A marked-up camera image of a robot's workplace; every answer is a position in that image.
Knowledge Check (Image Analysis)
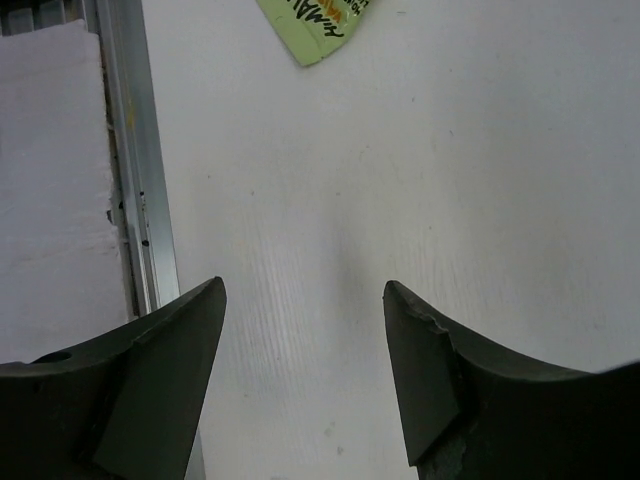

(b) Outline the green white snack pouch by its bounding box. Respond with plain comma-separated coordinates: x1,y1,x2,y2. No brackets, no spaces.
257,0,372,67

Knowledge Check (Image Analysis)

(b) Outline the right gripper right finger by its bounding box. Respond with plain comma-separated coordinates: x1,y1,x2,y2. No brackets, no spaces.
383,280,639,479

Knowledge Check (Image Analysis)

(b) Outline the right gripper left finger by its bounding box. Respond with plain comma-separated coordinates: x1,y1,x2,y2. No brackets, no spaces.
1,277,227,479

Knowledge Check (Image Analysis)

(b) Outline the aluminium table frame rail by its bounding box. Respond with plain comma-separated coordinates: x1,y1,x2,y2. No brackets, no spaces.
92,1,219,479

